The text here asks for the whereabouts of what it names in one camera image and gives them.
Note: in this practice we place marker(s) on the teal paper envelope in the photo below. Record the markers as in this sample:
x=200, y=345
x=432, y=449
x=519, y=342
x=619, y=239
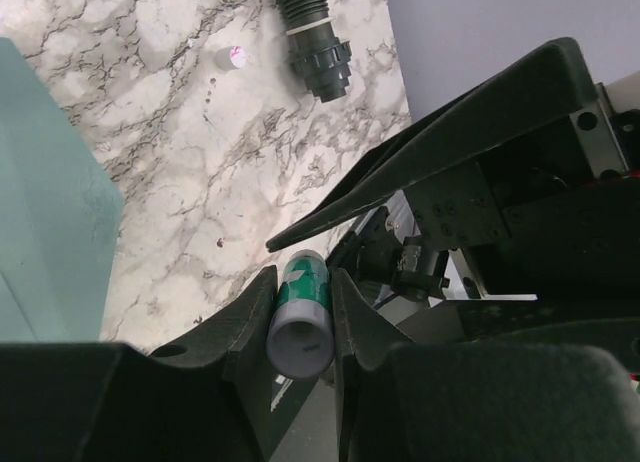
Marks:
x=60, y=216

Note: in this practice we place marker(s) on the green white glue stick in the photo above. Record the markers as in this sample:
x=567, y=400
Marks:
x=300, y=340

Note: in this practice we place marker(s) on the white glue stick cap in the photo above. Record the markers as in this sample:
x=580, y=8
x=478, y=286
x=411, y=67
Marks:
x=231, y=58

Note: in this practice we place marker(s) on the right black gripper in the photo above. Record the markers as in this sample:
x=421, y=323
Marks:
x=534, y=185

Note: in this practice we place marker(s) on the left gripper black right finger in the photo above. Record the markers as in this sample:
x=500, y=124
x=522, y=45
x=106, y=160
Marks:
x=363, y=336

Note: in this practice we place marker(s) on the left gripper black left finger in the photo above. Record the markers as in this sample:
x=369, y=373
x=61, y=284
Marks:
x=230, y=345

